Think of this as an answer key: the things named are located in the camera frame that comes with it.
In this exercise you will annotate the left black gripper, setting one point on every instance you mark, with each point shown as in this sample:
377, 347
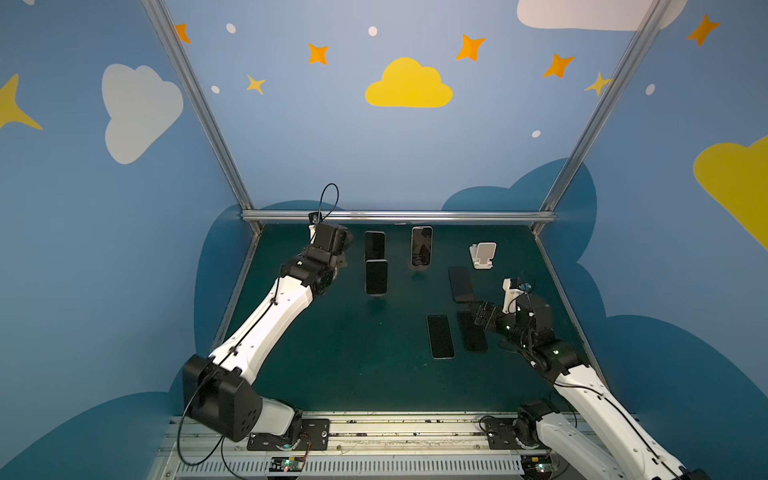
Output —
336, 258

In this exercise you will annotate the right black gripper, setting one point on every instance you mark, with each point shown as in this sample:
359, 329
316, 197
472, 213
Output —
491, 315

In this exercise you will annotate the phone dark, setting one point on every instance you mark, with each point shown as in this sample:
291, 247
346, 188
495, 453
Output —
440, 338
473, 336
376, 277

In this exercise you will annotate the phone white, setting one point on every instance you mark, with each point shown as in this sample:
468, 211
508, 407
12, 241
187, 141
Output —
460, 284

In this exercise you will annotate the white stand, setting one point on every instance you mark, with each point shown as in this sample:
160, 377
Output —
482, 255

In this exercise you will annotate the phone silver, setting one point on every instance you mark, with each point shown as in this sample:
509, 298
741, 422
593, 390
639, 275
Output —
421, 247

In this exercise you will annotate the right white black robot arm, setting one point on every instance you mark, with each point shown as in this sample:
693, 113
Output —
625, 451

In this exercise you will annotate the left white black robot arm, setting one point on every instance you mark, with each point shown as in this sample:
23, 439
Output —
218, 389

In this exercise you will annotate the back left phone purple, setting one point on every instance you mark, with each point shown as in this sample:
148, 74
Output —
375, 245

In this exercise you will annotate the back horizontal aluminium bar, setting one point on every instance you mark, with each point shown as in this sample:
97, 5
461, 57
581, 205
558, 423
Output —
404, 216

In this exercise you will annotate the right green circuit board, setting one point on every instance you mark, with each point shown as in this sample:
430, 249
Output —
537, 468

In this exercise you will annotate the green circuit board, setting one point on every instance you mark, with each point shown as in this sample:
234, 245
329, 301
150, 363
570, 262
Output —
537, 468
290, 464

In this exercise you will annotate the left green circuit board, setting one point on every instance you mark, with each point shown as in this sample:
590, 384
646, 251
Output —
290, 464

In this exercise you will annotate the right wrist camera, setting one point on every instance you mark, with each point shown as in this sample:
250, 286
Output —
513, 288

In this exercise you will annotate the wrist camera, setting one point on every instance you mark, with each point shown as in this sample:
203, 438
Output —
513, 288
315, 217

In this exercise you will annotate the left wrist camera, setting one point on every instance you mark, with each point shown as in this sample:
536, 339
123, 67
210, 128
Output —
315, 217

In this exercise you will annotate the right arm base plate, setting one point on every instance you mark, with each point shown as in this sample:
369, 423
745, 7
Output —
511, 434

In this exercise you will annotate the aluminium mounting rail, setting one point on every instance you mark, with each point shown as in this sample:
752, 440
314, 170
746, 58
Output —
362, 445

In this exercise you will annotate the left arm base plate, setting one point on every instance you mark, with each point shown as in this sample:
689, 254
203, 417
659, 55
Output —
312, 434

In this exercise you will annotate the right aluminium frame post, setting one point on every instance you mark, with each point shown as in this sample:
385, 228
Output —
638, 47

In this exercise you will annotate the aluminium frame post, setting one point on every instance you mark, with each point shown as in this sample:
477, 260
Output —
161, 20
638, 47

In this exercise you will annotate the left aluminium frame post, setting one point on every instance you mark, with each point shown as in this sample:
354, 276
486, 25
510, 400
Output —
161, 20

